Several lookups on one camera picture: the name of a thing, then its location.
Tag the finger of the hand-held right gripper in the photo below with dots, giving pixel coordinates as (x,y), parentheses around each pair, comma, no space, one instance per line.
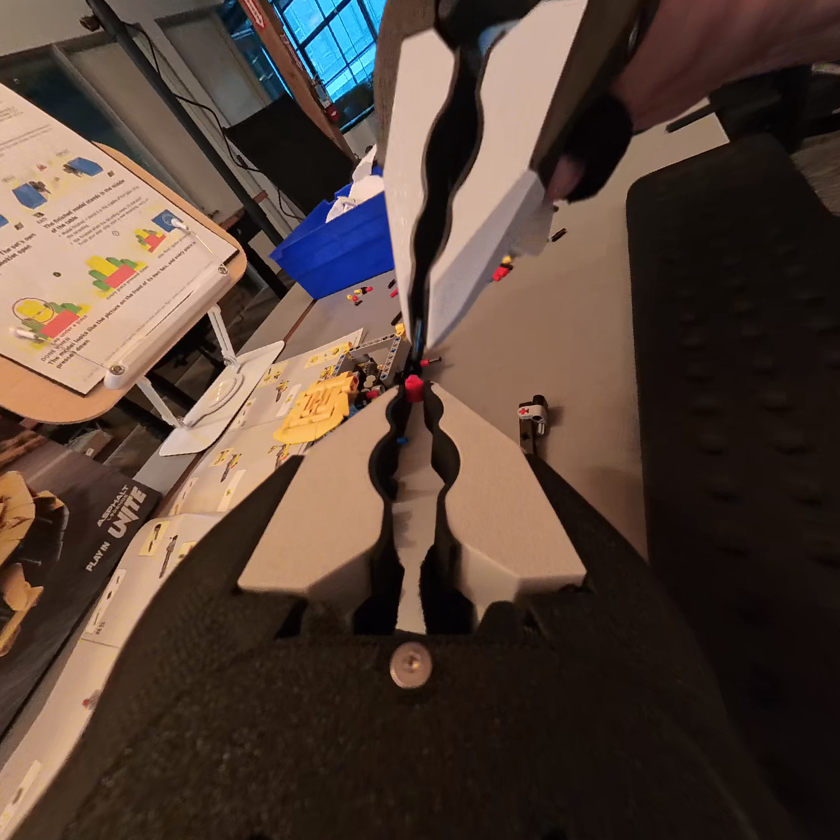
(407,131)
(512,131)

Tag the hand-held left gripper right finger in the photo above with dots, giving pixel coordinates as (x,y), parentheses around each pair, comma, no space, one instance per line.
(512,525)

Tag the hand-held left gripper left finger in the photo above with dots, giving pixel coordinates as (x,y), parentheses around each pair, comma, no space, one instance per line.
(308,525)

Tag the black toy beam with holes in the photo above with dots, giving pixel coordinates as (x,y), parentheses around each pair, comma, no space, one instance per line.
(528,441)

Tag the grey connector with red pin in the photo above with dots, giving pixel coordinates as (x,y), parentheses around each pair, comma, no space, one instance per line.
(533,410)

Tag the red bush with black axle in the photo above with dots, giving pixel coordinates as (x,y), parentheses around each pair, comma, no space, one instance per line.
(413,388)

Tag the grey desk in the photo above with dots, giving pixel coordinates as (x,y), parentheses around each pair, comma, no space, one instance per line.
(577,315)

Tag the crumpled white papers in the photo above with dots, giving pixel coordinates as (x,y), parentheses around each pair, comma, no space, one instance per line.
(358,184)

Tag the open instruction booklet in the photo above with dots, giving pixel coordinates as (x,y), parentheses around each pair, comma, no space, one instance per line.
(262,453)

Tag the partly built yellow toy car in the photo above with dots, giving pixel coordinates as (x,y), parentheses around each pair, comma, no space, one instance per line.
(315,410)

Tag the black monitor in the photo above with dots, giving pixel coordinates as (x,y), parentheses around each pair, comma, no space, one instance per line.
(289,151)

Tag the blue storage bin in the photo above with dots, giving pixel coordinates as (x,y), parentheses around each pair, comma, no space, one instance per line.
(341,249)

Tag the small heap of coloured pins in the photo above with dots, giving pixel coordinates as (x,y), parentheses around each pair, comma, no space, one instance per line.
(502,270)

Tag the black perforated pad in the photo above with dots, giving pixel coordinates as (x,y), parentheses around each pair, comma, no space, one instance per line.
(735,459)

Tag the toy car box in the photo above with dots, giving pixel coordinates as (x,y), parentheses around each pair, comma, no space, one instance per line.
(65,525)

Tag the document holder stand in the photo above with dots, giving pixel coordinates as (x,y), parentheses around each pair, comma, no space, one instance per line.
(79,367)

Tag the printed instruction sheet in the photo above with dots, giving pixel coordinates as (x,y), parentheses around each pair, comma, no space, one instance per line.
(98,262)

